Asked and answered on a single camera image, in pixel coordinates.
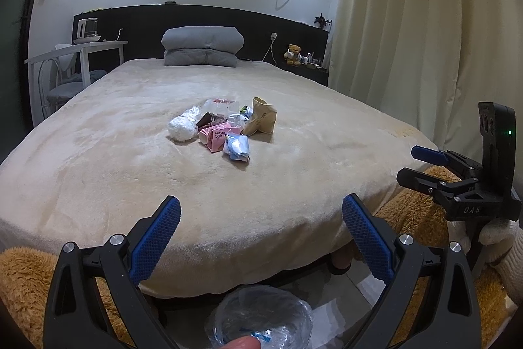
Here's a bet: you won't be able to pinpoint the tan paper bag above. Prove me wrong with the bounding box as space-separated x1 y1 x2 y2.
242 96 277 136

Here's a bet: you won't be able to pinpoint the blue white tissue packet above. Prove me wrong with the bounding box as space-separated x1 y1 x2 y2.
223 133 250 163

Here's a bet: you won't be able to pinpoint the clear plastic cup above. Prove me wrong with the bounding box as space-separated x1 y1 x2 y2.
200 98 240 118

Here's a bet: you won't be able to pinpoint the pink snack box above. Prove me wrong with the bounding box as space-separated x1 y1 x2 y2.
198 123 231 153

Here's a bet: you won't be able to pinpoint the white tissue ball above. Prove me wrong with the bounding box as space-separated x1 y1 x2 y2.
167 105 201 143

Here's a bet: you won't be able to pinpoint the dark red snack wrapper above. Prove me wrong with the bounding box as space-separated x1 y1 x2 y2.
197 112 223 130

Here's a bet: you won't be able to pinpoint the right white gloved hand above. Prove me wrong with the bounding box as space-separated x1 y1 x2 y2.
472 218 523 306

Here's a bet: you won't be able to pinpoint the brown fluffy pants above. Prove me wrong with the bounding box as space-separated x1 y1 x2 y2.
1 189 517 348

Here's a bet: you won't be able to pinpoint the cream curtain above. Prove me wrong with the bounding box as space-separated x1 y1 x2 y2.
327 0 523 186

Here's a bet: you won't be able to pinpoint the brown teddy bear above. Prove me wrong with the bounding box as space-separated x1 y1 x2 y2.
284 44 301 66

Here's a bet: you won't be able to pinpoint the black headboard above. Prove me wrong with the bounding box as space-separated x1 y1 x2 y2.
72 3 328 86

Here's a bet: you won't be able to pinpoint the black figurine ornament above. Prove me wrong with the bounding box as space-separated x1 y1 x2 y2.
314 14 332 29

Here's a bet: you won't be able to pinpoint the folded grey quilt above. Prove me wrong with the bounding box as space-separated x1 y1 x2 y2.
161 26 244 67

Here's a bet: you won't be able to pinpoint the white side table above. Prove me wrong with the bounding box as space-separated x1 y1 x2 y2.
24 41 128 89

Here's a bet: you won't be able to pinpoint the white electric kettle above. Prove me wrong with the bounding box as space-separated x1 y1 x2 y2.
74 18 101 44

